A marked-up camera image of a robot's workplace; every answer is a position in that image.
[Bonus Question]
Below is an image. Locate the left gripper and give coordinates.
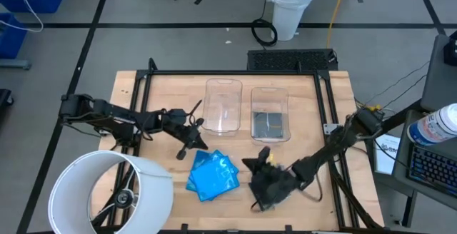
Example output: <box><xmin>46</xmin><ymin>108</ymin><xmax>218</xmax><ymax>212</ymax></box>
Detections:
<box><xmin>167</xmin><ymin>109</ymin><xmax>209</xmax><ymax>160</ymax></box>

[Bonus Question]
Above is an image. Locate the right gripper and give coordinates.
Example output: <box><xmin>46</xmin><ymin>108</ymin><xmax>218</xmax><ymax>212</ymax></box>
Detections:
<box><xmin>241</xmin><ymin>147</ymin><xmax>301</xmax><ymax>213</ymax></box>

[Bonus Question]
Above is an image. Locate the blue jewel case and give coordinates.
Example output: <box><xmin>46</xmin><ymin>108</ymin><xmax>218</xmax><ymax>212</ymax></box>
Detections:
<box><xmin>189</xmin><ymin>153</ymin><xmax>241</xmax><ymax>203</ymax></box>
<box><xmin>210</xmin><ymin>149</ymin><xmax>240</xmax><ymax>175</ymax></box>
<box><xmin>186</xmin><ymin>150</ymin><xmax>215</xmax><ymax>193</ymax></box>

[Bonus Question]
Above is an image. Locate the clear plastic bin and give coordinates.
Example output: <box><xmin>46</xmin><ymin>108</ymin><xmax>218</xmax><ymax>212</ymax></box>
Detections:
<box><xmin>250</xmin><ymin>86</ymin><xmax>291</xmax><ymax>145</ymax></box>
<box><xmin>201</xmin><ymin>78</ymin><xmax>243</xmax><ymax>137</ymax></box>

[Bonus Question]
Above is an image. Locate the black perforated computer case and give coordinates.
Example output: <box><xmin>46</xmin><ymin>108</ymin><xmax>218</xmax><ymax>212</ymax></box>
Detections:
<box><xmin>246</xmin><ymin>48</ymin><xmax>338</xmax><ymax>73</ymax></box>

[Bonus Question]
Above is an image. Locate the white paper sheet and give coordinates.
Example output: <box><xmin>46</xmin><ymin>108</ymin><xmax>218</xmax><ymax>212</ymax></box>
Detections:
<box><xmin>373</xmin><ymin>133</ymin><xmax>401</xmax><ymax>176</ymax></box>

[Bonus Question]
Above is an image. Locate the grey computer desk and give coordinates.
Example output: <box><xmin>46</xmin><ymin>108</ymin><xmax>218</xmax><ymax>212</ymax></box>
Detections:
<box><xmin>371</xmin><ymin>108</ymin><xmax>457</xmax><ymax>228</ymax></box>

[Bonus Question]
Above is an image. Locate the white trash can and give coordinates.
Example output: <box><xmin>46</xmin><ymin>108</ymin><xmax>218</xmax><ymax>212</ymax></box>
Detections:
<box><xmin>266</xmin><ymin>0</ymin><xmax>321</xmax><ymax>41</ymax></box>

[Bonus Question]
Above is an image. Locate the black backlit keyboard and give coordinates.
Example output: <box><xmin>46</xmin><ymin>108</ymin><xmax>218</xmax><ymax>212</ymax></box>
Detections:
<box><xmin>406</xmin><ymin>146</ymin><xmax>457</xmax><ymax>198</ymax></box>

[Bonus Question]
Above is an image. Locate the white blue wipes canister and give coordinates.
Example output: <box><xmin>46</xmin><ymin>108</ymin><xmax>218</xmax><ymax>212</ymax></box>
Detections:
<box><xmin>406</xmin><ymin>102</ymin><xmax>457</xmax><ymax>146</ymax></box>

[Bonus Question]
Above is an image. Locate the black box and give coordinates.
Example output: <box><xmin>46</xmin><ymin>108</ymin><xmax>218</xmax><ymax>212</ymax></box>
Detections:
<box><xmin>0</xmin><ymin>88</ymin><xmax>15</xmax><ymax>119</ymax></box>

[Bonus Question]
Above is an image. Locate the grey metal foot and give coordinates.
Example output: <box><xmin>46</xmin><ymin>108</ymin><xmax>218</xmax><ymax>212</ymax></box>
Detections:
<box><xmin>0</xmin><ymin>58</ymin><xmax>32</xmax><ymax>71</ymax></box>

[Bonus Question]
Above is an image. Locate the grey side table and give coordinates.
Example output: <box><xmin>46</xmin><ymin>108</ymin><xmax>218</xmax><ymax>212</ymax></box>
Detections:
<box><xmin>420</xmin><ymin>33</ymin><xmax>457</xmax><ymax>113</ymax></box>

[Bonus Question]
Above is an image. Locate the black device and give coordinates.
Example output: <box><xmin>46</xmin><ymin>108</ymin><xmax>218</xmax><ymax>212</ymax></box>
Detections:
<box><xmin>443</xmin><ymin>30</ymin><xmax>457</xmax><ymax>67</ymax></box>

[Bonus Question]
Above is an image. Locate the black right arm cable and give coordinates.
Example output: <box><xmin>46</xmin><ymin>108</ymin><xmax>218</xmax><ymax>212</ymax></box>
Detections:
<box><xmin>305</xmin><ymin>176</ymin><xmax>324</xmax><ymax>203</ymax></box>

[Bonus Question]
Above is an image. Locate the black aluminium table frame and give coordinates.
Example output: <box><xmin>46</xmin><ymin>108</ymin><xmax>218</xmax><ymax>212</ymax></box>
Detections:
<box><xmin>91</xmin><ymin>58</ymin><xmax>385</xmax><ymax>234</ymax></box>

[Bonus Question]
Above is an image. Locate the black coiled cable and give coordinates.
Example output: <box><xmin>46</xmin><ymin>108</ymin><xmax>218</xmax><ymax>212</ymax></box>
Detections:
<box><xmin>251</xmin><ymin>0</ymin><xmax>278</xmax><ymax>48</ymax></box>

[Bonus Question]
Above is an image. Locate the white cable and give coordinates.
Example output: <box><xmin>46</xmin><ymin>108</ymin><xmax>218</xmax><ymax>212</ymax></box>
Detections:
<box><xmin>0</xmin><ymin>0</ymin><xmax>44</xmax><ymax>34</ymax></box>

